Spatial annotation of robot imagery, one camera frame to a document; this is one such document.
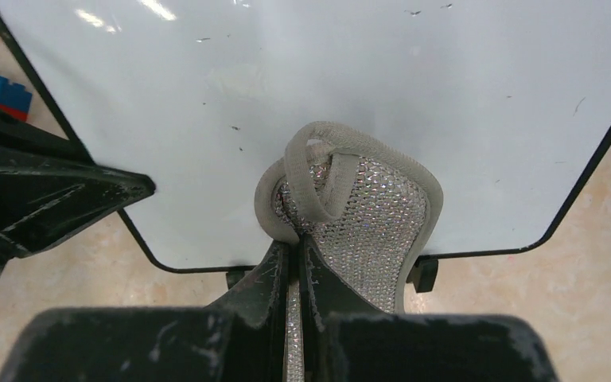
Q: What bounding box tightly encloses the small whiteboard with black frame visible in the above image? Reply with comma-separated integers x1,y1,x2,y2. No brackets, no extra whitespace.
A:
0,1,611,271

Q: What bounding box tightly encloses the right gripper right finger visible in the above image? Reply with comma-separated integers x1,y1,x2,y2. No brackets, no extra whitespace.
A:
300,236,558,381

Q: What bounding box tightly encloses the red and blue toy brick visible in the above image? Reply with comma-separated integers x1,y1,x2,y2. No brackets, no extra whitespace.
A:
0,76,33,122

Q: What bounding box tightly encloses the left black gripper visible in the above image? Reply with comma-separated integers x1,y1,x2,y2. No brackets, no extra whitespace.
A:
0,111,156,275

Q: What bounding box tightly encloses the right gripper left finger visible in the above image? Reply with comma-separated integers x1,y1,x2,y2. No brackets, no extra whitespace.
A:
0,242,289,381

